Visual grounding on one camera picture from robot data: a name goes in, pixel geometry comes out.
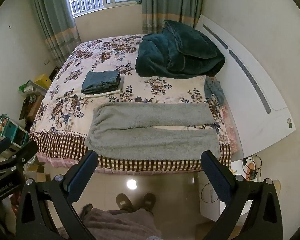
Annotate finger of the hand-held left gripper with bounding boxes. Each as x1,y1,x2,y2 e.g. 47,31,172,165
0,141,38,178
0,137,12,159

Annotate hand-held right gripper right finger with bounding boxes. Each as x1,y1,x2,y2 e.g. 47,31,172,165
200,151,283,240

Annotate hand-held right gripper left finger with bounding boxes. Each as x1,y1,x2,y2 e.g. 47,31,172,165
15,150,99,240

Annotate grey fleece pants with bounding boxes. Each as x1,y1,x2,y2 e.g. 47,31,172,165
84,102,221,161

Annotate teal storage shelf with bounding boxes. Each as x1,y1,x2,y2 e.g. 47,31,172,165
0,112,30,148

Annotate cardboard box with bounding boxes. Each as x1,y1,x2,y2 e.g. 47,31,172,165
27,163,51,183

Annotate white nightstand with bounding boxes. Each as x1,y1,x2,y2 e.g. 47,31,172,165
198,160,263,222

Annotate black charger plug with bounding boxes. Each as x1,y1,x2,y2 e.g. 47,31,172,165
242,155,262,181

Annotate brown wooden stool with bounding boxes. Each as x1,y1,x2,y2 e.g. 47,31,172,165
19,94,45,121

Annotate person's left slipper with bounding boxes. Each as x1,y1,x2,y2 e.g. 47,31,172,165
115,193,135,212

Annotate person's slipper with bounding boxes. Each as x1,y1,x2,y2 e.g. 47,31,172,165
141,192,156,212
115,193,135,212

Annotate green plastic bag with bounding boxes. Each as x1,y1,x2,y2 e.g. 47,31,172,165
18,80,35,93

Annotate person's right slipper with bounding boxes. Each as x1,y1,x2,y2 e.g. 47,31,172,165
141,192,156,212

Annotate yellow box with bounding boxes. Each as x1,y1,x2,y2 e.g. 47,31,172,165
34,73,52,89

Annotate blue denim cloth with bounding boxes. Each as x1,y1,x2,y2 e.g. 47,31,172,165
204,77,226,106

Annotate folded white garment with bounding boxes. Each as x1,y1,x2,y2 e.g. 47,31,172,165
84,76,125,98

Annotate folded blue jeans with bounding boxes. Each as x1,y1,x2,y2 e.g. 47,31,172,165
81,70,121,95

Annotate white headboard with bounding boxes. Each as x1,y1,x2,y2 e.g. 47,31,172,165
194,14,297,161

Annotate dark green plush blanket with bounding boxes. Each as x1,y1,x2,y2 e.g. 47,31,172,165
135,20,226,78

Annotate green striped curtain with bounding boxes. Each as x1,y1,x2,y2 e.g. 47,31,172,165
141,0,203,35
27,0,82,67

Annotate black cable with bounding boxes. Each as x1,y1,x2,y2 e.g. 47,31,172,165
201,182,222,203

